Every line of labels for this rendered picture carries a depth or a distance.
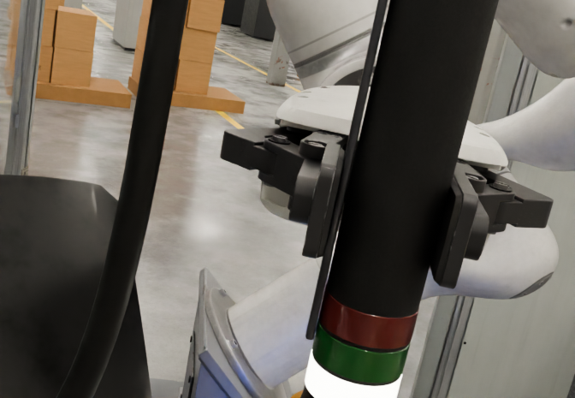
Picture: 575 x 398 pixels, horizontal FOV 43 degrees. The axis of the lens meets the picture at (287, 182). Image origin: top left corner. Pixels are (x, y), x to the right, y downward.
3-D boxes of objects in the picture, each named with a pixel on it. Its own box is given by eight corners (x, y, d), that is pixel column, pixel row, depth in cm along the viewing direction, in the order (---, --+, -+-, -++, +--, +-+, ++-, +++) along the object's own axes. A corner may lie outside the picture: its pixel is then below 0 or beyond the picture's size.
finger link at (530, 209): (566, 217, 32) (524, 238, 28) (411, 167, 37) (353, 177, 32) (574, 193, 32) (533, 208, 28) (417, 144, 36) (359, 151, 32)
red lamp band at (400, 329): (352, 353, 24) (359, 320, 24) (302, 306, 27) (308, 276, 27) (430, 346, 26) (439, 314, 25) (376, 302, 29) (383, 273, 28)
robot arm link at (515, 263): (345, 249, 105) (489, 160, 104) (416, 365, 99) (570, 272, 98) (331, 233, 94) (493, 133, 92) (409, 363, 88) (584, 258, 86)
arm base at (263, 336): (198, 266, 103) (311, 197, 102) (269, 355, 111) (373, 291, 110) (210, 347, 86) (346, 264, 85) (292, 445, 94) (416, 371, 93)
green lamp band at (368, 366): (343, 389, 24) (351, 356, 24) (295, 338, 27) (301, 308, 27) (422, 378, 26) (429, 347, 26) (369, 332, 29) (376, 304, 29)
